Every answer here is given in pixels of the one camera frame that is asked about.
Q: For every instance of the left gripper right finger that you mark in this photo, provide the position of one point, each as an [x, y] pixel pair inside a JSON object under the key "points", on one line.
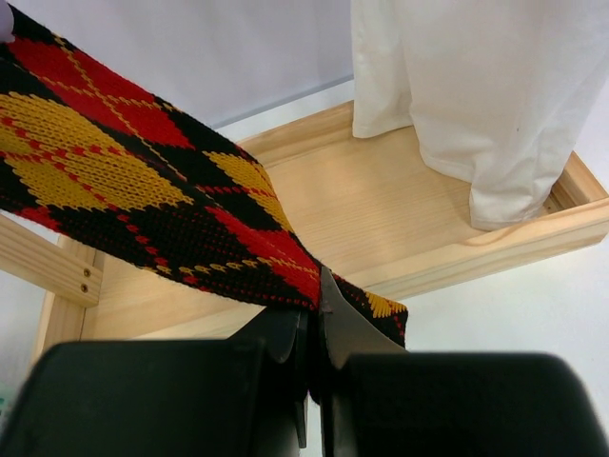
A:
{"points": [[378, 399]]}

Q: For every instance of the wooden clothes rack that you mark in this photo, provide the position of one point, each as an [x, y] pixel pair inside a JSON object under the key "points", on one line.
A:
{"points": [[370, 209]]}

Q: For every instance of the red black argyle sock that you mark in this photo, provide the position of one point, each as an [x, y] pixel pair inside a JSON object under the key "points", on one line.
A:
{"points": [[89, 154]]}

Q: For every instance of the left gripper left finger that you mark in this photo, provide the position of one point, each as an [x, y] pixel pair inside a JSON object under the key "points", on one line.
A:
{"points": [[241, 396]]}

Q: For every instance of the white cloth bag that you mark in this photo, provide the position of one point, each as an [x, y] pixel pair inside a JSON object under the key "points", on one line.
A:
{"points": [[497, 91]]}

